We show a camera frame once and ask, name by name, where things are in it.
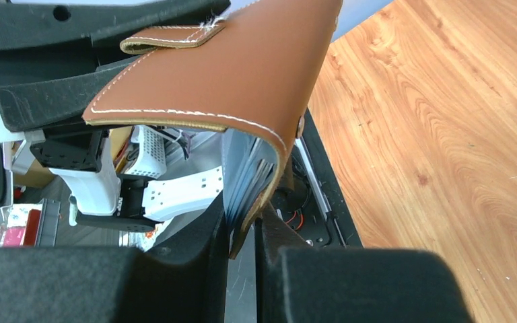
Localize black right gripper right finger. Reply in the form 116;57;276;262
255;206;473;322

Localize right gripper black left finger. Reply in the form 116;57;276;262
0;196;228;322

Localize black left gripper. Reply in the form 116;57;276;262
0;1;230;132

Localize brown leather card holder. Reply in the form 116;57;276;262
83;1;342;258

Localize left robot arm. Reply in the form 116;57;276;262
0;1;230;231

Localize white perforated basket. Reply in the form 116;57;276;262
123;125;167;179

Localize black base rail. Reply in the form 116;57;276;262
271;111;363;248

